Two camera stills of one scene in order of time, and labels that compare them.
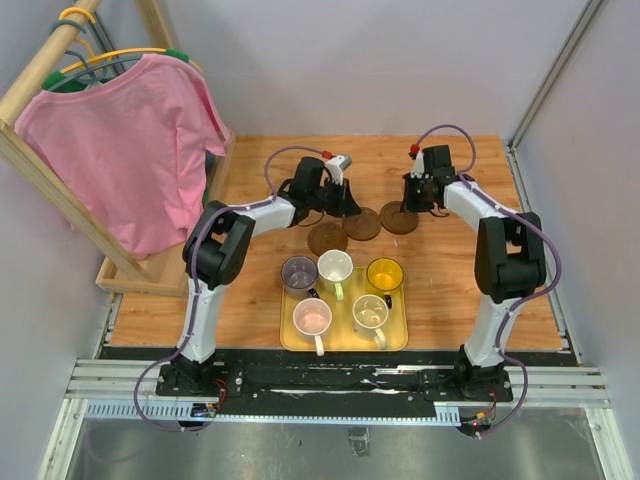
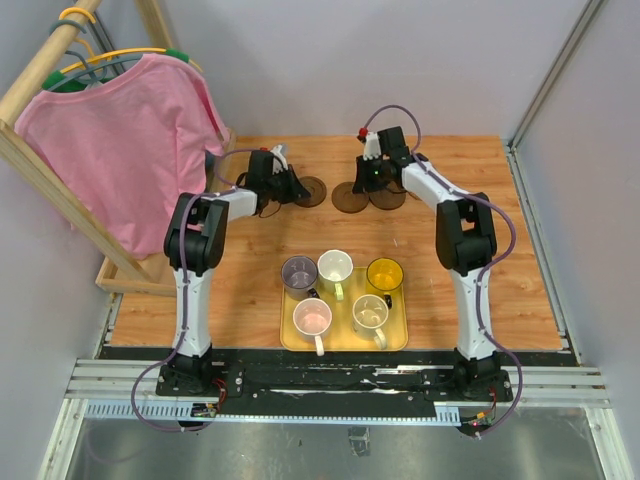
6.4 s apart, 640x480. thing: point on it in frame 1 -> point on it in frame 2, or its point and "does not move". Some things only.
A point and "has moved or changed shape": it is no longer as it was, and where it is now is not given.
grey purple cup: x=298 y=276 does not move
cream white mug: x=369 y=314 does not move
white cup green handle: x=334 y=268 does not move
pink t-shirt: x=129 y=152 does not move
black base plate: x=327 y=382 does not move
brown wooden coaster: x=395 y=221 -> x=387 y=199
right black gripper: x=409 y=205 -> x=362 y=183
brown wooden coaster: x=363 y=226 has moved or changed shape
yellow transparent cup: x=385 y=274 does not move
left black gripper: x=346 y=205 -> x=296 y=189
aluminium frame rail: x=520 y=183 does not move
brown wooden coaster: x=327 y=236 has moved or changed shape
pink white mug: x=312 y=318 does not move
